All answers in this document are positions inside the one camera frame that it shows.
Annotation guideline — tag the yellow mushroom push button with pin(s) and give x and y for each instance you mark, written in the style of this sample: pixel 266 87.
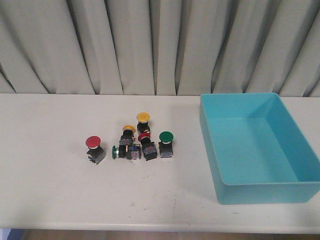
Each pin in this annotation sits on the yellow mushroom push button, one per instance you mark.
pixel 143 122

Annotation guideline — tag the red mushroom push button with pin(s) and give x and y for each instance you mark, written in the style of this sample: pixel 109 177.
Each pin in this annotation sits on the red mushroom push button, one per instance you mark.
pixel 93 145

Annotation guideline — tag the blue plastic box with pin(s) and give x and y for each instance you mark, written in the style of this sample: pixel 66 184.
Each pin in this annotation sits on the blue plastic box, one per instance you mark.
pixel 256 152

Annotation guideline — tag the green mushroom push button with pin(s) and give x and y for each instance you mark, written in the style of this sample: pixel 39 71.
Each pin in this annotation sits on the green mushroom push button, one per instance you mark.
pixel 166 144

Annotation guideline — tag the red push button lying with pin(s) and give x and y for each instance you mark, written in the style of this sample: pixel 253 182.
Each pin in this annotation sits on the red push button lying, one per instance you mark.
pixel 149 149

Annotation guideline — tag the yellow push button lying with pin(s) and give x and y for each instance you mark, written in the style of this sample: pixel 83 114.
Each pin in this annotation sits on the yellow push button lying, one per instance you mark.
pixel 127 138

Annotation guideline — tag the green push button lying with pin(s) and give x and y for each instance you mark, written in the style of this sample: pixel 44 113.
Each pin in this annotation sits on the green push button lying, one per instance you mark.
pixel 129 152

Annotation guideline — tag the grey pleated curtain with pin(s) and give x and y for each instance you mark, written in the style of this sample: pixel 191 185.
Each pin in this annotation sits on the grey pleated curtain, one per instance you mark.
pixel 160 47

